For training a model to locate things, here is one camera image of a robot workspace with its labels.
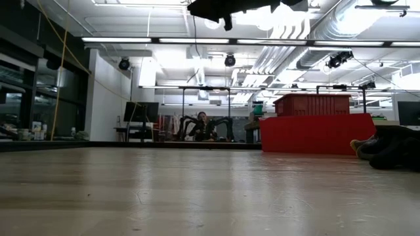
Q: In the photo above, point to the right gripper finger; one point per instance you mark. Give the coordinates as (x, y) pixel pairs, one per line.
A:
(216, 8)

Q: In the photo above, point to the black background robot arm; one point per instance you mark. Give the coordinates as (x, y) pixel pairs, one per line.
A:
(185, 123)
(226, 123)

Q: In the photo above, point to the round black ceiling device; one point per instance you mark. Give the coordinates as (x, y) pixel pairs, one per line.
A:
(124, 64)
(230, 60)

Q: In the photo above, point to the black ceiling-mounted device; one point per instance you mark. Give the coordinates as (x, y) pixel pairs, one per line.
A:
(339, 59)

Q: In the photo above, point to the red slatted plastic crate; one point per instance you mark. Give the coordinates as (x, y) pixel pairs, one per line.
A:
(311, 105)

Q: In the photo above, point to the long ceiling light strip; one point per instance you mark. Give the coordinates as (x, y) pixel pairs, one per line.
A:
(116, 40)

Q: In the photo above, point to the teal container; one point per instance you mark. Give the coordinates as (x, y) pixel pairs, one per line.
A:
(258, 109)

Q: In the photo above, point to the person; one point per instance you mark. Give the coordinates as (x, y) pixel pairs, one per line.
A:
(202, 129)

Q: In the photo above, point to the black monitor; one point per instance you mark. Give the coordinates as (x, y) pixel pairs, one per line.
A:
(409, 113)
(141, 112)

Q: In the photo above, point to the red plastic bin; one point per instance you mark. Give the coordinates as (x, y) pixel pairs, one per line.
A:
(315, 134)

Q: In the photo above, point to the black work glove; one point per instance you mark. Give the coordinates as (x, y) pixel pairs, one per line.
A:
(393, 150)

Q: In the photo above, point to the white shelf container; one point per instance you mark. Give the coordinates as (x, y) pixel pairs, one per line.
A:
(36, 129)

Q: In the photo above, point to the black background rig frame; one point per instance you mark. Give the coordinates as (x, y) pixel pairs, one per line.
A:
(203, 88)
(364, 98)

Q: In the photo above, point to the black ceiling rail fixture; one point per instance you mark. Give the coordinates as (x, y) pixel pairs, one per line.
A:
(382, 7)

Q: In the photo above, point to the black aluminium table frame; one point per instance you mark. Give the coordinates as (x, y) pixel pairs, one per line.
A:
(49, 145)

